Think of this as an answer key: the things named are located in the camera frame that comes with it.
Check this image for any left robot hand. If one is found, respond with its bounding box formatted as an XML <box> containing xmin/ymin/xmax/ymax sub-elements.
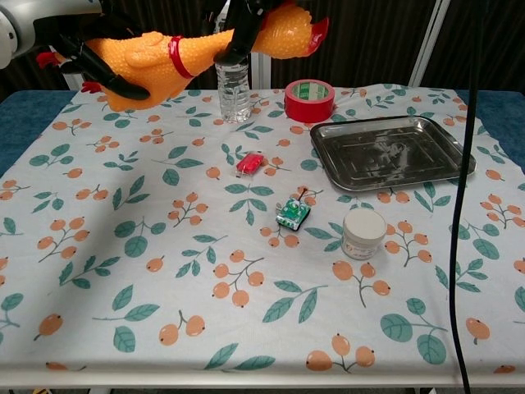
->
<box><xmin>33</xmin><ymin>0</ymin><xmax>151</xmax><ymax>101</ymax></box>

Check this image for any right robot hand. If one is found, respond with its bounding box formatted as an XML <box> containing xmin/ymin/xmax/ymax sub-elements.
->
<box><xmin>214</xmin><ymin>0</ymin><xmax>285</xmax><ymax>66</ymax></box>

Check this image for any orange rubber chicken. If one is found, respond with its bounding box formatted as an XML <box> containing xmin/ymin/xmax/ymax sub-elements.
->
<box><xmin>35</xmin><ymin>1</ymin><xmax>331</xmax><ymax>113</ymax></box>

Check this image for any stainless steel tray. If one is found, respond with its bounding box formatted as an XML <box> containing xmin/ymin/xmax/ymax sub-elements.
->
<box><xmin>309</xmin><ymin>115</ymin><xmax>477</xmax><ymax>192</ymax></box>

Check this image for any green toy tank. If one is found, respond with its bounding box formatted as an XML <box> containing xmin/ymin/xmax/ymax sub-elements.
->
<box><xmin>275</xmin><ymin>186</ymin><xmax>312</xmax><ymax>233</ymax></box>

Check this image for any clear plastic water bottle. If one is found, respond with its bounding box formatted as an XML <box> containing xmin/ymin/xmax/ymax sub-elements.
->
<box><xmin>216</xmin><ymin>61</ymin><xmax>252</xmax><ymax>124</ymax></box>

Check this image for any red tape roll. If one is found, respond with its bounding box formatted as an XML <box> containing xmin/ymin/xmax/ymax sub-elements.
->
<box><xmin>284</xmin><ymin>79</ymin><xmax>336</xmax><ymax>124</ymax></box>

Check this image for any small red packet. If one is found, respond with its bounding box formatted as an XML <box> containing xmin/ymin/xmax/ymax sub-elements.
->
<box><xmin>235</xmin><ymin>150</ymin><xmax>266</xmax><ymax>179</ymax></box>

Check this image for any floral print tablecloth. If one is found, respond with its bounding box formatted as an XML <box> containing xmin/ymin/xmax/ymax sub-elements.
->
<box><xmin>0</xmin><ymin>84</ymin><xmax>525</xmax><ymax>375</ymax></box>

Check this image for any white round jar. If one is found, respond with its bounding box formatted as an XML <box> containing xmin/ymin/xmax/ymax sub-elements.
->
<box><xmin>341</xmin><ymin>208</ymin><xmax>388</xmax><ymax>261</ymax></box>

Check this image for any white partition post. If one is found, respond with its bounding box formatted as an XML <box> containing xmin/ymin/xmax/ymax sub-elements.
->
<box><xmin>409</xmin><ymin>0</ymin><xmax>450</xmax><ymax>87</ymax></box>
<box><xmin>249</xmin><ymin>51</ymin><xmax>272</xmax><ymax>89</ymax></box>

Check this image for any black hanging cable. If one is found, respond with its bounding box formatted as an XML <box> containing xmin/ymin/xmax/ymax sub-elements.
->
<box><xmin>449</xmin><ymin>0</ymin><xmax>482</xmax><ymax>394</ymax></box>

